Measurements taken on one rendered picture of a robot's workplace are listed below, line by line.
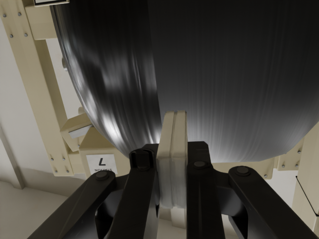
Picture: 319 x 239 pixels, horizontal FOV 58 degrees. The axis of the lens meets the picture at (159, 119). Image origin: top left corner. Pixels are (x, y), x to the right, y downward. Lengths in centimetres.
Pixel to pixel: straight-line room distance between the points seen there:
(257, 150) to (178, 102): 14
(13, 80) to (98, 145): 602
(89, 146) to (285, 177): 470
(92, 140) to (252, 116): 72
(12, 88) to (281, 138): 682
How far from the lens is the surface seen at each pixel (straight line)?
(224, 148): 36
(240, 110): 30
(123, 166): 95
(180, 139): 15
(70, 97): 605
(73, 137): 109
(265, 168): 96
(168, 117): 19
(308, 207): 78
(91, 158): 95
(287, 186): 553
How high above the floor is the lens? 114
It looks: 29 degrees up
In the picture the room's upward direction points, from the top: 174 degrees clockwise
